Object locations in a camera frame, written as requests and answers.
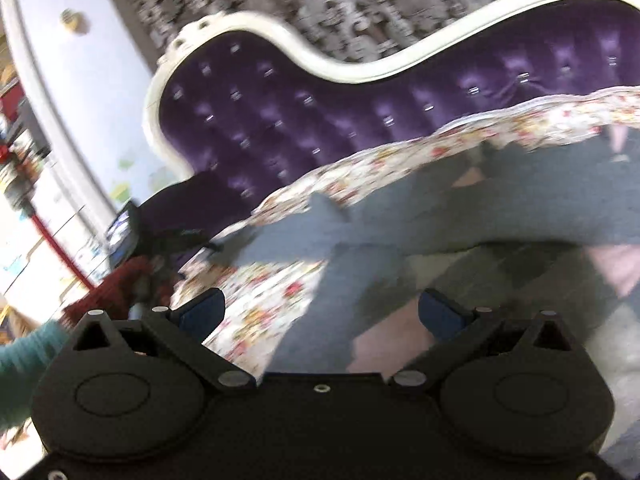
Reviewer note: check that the left hand red knit sleeve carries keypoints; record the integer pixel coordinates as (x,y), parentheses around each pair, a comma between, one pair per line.
(116,294)

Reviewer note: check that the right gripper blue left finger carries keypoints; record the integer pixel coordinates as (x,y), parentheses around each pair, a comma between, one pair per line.
(182,332)

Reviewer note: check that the grey argyle knit sweater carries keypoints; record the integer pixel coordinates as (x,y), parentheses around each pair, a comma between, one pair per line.
(549,229)

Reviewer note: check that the round gold wall knob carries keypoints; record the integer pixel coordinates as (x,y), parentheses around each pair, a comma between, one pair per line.
(75,22)

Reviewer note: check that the floral bedspread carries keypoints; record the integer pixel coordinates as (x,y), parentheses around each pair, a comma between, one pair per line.
(264,300)

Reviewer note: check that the purple tufted white-framed headboard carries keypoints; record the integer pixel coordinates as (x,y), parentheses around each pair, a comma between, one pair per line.
(241,104)

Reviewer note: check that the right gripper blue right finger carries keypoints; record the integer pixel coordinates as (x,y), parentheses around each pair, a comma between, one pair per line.
(462,337)

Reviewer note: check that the red vacuum cleaner pole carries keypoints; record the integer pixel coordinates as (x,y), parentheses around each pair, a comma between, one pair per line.
(20,171)

